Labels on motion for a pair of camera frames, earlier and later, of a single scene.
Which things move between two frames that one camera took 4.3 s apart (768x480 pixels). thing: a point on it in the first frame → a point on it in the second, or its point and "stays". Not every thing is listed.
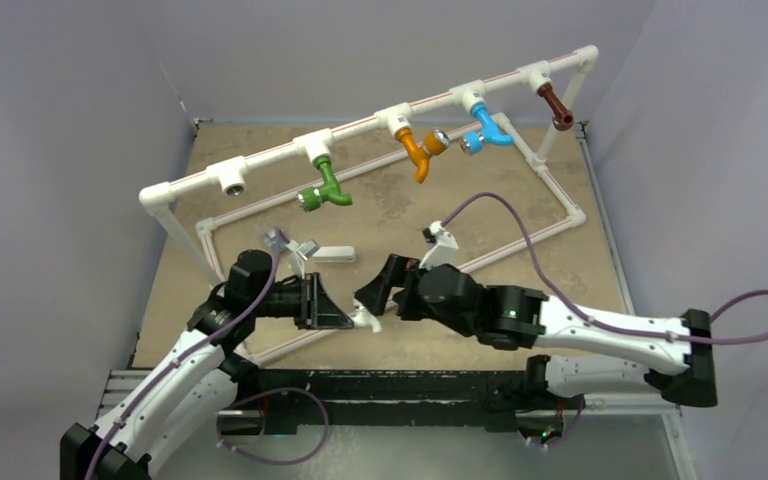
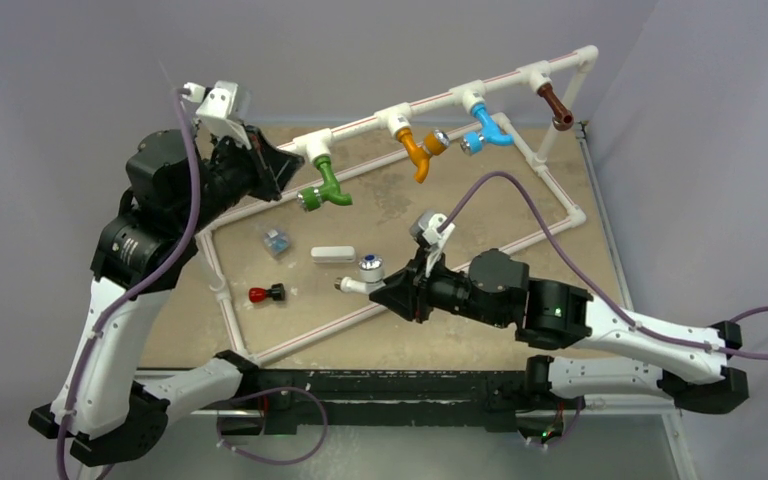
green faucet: [310, 199] stays
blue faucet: [473, 142] stays
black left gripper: [315, 308] → [275, 166]
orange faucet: [434, 143] stays
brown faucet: [563, 119] stays
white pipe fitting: [363, 317] → [371, 276]
